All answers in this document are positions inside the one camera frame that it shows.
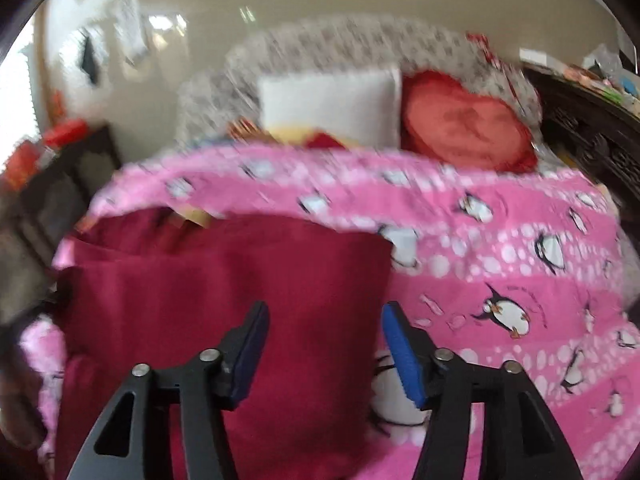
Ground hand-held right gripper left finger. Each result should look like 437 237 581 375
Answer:
66 301 271 480

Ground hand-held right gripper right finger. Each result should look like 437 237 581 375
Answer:
382 301 586 480

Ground maroon garment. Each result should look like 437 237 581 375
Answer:
52 208 393 480

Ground pink penguin print blanket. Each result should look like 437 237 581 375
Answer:
20 142 640 480

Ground yellow cloth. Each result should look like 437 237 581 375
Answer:
267 125 351 151

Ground red heart-shaped cushion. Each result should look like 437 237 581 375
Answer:
400 70 540 173

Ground dark side shelf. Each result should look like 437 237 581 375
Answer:
0 125 123 321

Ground white pillow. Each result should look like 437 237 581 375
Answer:
257 66 403 150

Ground dark wooden cabinet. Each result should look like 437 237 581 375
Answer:
520 62 640 221

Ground patterned grey headboard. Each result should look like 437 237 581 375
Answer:
176 14 543 148

